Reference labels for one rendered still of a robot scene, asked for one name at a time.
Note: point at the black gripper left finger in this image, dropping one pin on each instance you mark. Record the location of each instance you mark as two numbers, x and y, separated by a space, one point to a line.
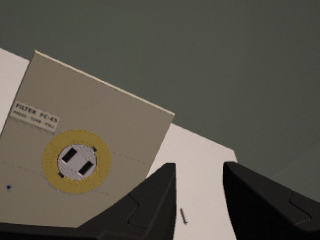
148 212

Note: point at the white cylinder with two square slots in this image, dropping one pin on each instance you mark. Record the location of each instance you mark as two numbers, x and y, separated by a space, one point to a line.
77 161

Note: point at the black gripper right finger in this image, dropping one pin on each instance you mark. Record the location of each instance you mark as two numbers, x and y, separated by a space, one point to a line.
261 209

